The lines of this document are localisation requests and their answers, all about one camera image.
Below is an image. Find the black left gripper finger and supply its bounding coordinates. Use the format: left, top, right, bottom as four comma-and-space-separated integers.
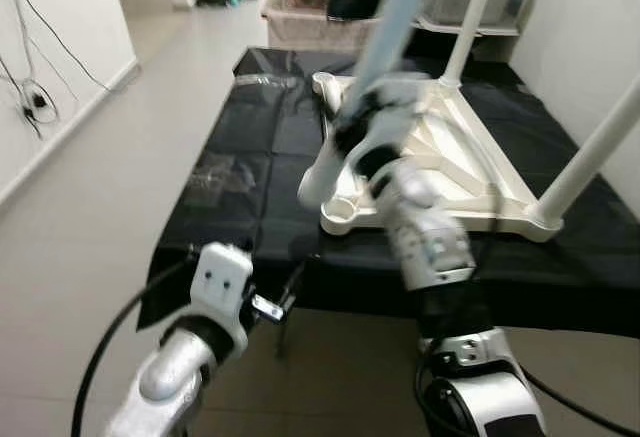
281, 257, 312, 306

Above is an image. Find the long clear tape strip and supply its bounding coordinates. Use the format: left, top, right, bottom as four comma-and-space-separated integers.
235, 72, 301, 88

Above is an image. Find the black tablecloth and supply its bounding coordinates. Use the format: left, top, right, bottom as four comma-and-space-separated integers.
135, 47, 640, 338

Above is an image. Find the patterned bench cloth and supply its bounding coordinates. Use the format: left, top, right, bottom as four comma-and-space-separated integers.
262, 2, 386, 50

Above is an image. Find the white plastic table top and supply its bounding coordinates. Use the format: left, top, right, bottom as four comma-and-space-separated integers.
310, 69, 566, 243

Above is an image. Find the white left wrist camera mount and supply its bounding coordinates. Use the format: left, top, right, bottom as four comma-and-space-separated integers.
188, 242, 256, 348

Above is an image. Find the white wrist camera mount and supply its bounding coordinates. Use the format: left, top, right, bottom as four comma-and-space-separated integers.
345, 72, 431, 173
188, 242, 256, 348

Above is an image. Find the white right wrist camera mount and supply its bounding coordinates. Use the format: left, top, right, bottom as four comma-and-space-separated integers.
345, 72, 431, 173

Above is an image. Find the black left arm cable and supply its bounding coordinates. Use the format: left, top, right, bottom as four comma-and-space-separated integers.
70, 257, 196, 437

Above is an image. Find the black wall cable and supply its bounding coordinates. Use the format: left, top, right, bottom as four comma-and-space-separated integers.
10, 0, 136, 93
0, 0, 61, 138

